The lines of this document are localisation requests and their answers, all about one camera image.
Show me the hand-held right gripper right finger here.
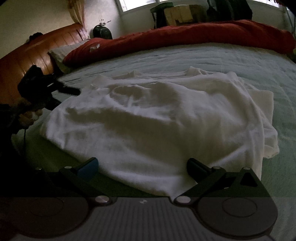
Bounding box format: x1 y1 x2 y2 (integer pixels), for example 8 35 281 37
173 159 272 206

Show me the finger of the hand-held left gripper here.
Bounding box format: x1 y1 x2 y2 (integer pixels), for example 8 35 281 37
52 80 81 96
46 96 62 111

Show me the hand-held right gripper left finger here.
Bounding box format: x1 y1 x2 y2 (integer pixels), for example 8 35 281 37
22 158 112 206

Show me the white printed sweatshirt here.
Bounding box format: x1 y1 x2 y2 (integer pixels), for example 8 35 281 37
40 66 280 197

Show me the metal clothes drying rack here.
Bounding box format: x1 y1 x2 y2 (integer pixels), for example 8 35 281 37
282 6 295 31

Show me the person's left hand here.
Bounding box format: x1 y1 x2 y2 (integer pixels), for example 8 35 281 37
17 102 43 127

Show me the wooden headboard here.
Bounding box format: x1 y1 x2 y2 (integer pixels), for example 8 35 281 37
0 22 86 102

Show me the grey pillow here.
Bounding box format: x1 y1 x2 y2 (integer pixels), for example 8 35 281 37
47 39 91 74

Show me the patterned curtain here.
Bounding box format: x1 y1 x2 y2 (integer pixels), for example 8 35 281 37
67 0 86 29

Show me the green checked bed sheet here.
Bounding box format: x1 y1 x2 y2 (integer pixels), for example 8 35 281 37
11 42 296 200

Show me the window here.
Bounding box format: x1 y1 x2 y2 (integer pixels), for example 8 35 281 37
117 0 282 12

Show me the green stool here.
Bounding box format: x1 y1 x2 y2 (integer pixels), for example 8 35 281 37
150 2 176 29

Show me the red duvet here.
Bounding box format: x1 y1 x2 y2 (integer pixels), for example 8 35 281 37
63 20 296 68

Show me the yellowish draped cloth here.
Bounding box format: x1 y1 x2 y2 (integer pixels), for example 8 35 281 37
170 7 193 23

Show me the cardboard box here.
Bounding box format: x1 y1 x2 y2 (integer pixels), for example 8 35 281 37
164 5 207 26

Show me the dark hanging jacket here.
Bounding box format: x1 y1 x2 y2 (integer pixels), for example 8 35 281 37
231 0 253 22

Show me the black cable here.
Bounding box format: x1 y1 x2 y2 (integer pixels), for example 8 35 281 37
22 125 28 151

